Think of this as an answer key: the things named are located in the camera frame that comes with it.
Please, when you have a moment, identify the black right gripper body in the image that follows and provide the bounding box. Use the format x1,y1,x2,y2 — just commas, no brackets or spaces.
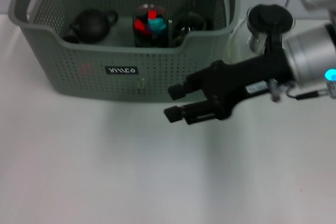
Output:
204,47,297,120

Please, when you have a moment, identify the small red peaked block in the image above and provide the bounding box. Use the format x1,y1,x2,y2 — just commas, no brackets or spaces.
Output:
133,19,146,31

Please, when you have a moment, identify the teal square block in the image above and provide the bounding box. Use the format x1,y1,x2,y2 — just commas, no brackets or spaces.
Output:
148,17,168,32

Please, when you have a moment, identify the dark clay teapot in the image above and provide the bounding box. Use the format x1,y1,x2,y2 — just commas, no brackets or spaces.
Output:
68,8,118,43

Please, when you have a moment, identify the glass carafe with black handle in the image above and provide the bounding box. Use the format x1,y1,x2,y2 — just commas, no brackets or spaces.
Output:
227,3,295,65

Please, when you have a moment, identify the grey perforated plastic storage bin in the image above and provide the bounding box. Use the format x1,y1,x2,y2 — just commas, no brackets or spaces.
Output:
7,0,242,103

